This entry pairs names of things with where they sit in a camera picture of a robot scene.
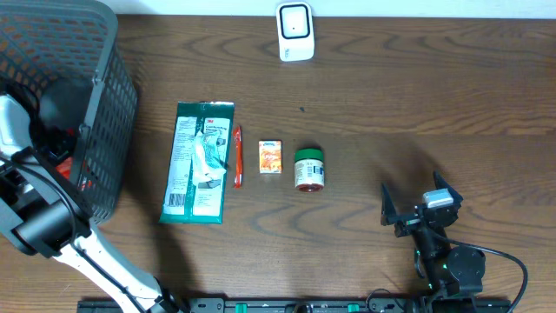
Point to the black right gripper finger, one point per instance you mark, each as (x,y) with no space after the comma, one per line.
(388,211)
(441,183)

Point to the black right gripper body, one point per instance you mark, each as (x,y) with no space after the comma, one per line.
(409,225)

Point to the green-lid white jar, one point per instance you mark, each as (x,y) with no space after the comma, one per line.
(309,170)

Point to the orange Kleenex tissue pack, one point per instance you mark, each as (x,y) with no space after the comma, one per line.
(270,157)

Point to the red coffee stick sachet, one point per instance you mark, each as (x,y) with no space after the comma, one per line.
(237,135)

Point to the mint green wipe packet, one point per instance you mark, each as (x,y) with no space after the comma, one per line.
(207,164)

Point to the green 3M glove package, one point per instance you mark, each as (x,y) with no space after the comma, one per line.
(185,202)

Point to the red snack packet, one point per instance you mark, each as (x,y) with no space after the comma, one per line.
(64,168)

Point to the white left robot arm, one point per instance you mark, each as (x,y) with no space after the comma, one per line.
(43,213)

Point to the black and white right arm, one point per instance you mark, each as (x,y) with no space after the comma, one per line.
(454,271)

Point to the grey plastic mesh basket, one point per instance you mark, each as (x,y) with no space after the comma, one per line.
(66,53)

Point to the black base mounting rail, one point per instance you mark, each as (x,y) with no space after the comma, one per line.
(377,304)

